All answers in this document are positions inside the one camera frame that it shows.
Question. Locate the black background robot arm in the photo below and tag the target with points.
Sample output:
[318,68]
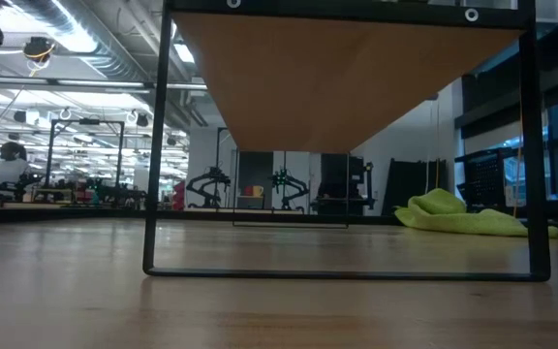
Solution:
[208,186]
[291,186]

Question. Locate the yellow background mug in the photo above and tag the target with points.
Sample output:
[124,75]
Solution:
[257,191]

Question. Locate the red background cup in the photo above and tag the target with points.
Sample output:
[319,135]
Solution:
[248,191]

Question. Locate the black leaning panel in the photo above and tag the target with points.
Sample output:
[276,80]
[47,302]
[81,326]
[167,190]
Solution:
[412,186]

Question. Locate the green microfibre cloth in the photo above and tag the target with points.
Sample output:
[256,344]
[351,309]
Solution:
[453,215]

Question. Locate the black pegboard rack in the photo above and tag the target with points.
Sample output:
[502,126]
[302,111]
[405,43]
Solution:
[485,179]

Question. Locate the person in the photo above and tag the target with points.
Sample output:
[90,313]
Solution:
[9,167]

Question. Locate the wooden shelf with black frame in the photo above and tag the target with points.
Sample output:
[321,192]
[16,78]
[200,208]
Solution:
[327,77]

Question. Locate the black aluminium table frame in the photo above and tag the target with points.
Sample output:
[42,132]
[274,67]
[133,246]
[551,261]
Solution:
[90,214]

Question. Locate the black background rig frame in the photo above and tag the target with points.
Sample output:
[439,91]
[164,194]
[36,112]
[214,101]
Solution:
[85,145]

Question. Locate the ceiling mounted camera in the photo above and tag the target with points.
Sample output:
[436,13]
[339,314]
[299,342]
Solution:
[39,48]

